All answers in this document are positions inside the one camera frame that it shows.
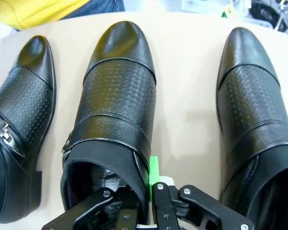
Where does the person in yellow hoodie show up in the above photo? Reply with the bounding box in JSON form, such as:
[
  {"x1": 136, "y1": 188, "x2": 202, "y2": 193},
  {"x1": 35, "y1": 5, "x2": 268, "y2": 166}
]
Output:
[{"x1": 0, "y1": 0, "x2": 125, "y2": 31}]

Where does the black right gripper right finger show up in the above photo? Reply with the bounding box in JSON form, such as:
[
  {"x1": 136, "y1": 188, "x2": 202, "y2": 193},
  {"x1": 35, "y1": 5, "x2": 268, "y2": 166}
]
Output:
[{"x1": 147, "y1": 155, "x2": 231, "y2": 230}]

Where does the black leather buckle shoe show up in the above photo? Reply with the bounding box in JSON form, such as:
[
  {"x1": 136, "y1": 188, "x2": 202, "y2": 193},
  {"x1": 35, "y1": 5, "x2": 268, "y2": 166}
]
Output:
[
  {"x1": 60, "y1": 20, "x2": 158, "y2": 216},
  {"x1": 0, "y1": 35, "x2": 57, "y2": 224},
  {"x1": 215, "y1": 26, "x2": 288, "y2": 230}
]

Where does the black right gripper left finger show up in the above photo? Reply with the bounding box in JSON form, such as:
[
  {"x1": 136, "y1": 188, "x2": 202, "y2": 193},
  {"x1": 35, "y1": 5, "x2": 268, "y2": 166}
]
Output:
[{"x1": 72, "y1": 185, "x2": 145, "y2": 230}]

